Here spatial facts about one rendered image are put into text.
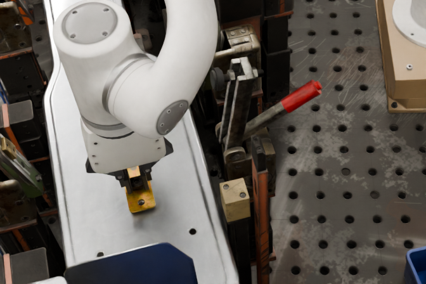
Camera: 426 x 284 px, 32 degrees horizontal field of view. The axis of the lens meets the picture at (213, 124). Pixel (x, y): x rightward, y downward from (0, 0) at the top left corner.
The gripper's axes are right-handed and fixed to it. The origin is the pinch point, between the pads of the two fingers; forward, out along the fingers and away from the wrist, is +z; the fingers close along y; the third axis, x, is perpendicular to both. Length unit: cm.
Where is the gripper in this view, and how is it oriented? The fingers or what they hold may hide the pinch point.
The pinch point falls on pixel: (134, 175)
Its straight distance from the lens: 106.8
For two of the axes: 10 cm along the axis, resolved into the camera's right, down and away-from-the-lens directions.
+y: -9.7, 2.3, -0.8
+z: 0.7, 5.7, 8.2
